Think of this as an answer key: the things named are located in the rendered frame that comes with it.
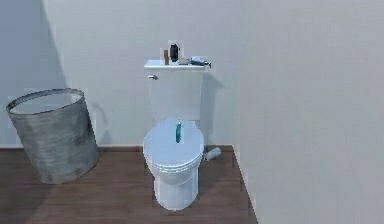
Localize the black round object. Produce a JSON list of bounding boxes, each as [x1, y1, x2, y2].
[[169, 43, 180, 63]]

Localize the large metal trash can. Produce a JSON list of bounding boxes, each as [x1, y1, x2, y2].
[[5, 87, 100, 185]]

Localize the teal bottle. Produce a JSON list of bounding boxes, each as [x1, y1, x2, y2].
[[175, 118, 183, 144]]

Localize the grey spray bottle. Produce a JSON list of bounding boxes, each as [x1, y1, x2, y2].
[[189, 56, 212, 69]]

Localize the white toilet paper roll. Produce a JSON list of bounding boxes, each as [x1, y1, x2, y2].
[[204, 147, 222, 162]]

